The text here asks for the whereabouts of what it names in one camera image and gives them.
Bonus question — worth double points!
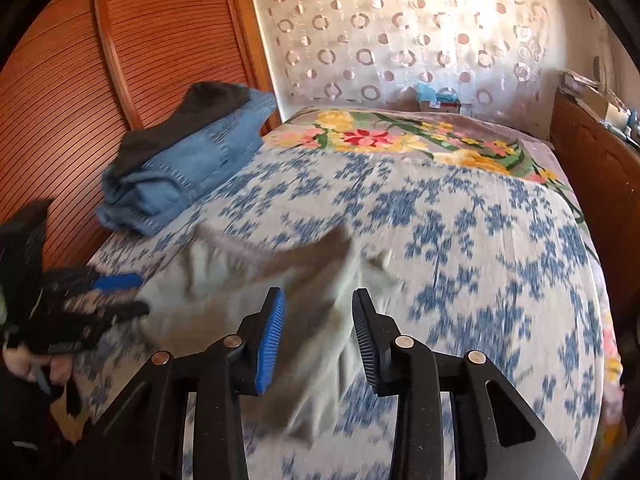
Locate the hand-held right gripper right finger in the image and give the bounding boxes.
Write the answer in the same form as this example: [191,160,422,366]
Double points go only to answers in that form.
[351,288,581,480]

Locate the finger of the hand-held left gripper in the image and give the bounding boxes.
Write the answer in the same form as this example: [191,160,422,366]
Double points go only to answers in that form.
[97,301,151,324]
[89,272,144,294]

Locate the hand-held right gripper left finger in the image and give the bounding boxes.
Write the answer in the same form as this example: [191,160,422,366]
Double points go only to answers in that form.
[65,287,288,480]

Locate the grey pants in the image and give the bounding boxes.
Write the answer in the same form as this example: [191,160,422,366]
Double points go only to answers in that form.
[135,222,406,453]

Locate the folded dark pants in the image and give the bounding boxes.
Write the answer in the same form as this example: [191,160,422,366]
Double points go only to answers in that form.
[116,81,251,178]

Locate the person's left hand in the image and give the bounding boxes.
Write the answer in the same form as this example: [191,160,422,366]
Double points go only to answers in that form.
[0,345,72,402]

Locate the bed with blue floral sheet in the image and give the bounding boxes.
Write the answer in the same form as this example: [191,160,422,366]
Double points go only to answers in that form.
[65,105,608,480]

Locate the folded blue jeans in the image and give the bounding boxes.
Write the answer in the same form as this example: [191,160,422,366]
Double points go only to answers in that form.
[96,87,278,237]

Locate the colourful flower blanket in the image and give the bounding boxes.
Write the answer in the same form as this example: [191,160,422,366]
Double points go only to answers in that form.
[262,106,623,411]

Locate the wooden slatted wardrobe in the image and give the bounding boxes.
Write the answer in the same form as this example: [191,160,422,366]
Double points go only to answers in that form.
[0,0,282,273]

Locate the small box with blue items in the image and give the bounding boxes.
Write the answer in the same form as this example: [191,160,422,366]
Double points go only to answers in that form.
[412,82,464,113]

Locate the wooden cabinet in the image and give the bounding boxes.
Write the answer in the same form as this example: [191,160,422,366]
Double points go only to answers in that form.
[549,85,640,361]

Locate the sheer curtain with circles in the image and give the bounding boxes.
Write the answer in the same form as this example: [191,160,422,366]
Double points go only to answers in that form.
[245,0,603,113]

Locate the cardboard box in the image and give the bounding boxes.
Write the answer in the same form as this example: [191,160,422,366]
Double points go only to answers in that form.
[562,70,627,122]

